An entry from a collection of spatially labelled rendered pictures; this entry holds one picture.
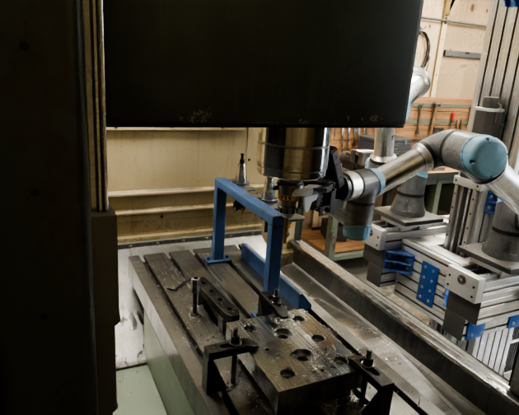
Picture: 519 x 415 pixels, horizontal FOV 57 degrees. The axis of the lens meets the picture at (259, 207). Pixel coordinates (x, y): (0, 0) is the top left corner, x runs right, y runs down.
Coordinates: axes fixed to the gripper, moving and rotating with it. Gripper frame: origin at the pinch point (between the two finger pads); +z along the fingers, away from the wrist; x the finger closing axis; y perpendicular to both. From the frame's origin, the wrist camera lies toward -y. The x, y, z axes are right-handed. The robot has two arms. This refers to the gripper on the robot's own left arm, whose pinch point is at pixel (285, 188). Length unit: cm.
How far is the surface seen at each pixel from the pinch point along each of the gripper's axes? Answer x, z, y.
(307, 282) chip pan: 60, -82, 69
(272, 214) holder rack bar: 19.8, -15.8, 14.1
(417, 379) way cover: -14, -52, 65
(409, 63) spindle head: -17.5, -15.4, -28.5
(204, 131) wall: 92, -44, 1
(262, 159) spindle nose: 1.3, 6.6, -6.9
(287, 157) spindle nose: -4.8, 5.3, -8.2
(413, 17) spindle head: -17.3, -14.4, -37.2
